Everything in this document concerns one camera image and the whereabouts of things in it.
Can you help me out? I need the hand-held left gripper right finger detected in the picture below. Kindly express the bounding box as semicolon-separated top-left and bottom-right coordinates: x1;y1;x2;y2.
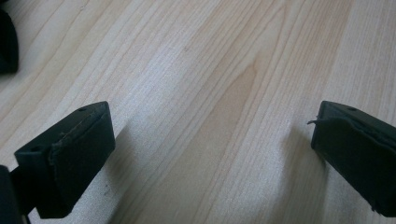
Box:
307;100;396;218

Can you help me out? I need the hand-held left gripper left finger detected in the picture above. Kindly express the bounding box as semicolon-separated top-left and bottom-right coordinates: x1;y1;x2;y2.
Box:
13;101;117;219

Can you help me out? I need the black glove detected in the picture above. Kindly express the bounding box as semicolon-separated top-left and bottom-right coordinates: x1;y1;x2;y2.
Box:
0;0;20;75

